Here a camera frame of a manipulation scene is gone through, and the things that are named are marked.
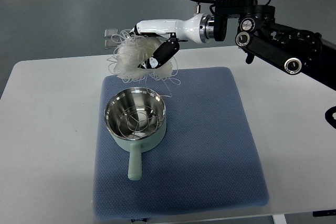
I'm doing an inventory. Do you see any mint green steel pot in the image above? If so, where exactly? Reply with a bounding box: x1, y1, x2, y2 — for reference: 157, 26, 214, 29
104, 87, 167, 180

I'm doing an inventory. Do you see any round wire steamer rack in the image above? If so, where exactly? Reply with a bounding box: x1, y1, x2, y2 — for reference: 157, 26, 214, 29
118, 105, 161, 140

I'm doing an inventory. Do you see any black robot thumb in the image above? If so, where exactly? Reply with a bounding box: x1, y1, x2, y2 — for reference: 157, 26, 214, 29
141, 40, 180, 69

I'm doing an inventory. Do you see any upper clear floor tile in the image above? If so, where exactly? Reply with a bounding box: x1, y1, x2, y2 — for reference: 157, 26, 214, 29
104, 28, 118, 38

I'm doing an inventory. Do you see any white table leg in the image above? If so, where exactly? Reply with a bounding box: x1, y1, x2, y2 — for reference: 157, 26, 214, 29
272, 214, 287, 224

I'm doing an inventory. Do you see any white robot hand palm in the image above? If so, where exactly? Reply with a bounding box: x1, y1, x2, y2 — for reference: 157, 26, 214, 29
133, 14, 210, 44

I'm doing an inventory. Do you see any black table control panel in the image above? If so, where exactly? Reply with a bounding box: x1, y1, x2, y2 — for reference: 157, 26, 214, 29
312, 209, 336, 217

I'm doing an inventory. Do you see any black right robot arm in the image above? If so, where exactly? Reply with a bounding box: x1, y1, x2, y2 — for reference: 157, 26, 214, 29
133, 0, 335, 89

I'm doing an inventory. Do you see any white vermicelli noodle nest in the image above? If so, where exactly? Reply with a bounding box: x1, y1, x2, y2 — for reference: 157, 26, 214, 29
106, 29, 181, 98

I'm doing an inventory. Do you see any blue textured cloth mat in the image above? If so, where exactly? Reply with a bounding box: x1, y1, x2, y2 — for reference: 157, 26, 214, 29
93, 67, 269, 221

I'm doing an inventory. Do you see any blue mat label tag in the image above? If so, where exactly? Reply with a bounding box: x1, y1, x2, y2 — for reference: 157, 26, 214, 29
131, 218, 148, 223

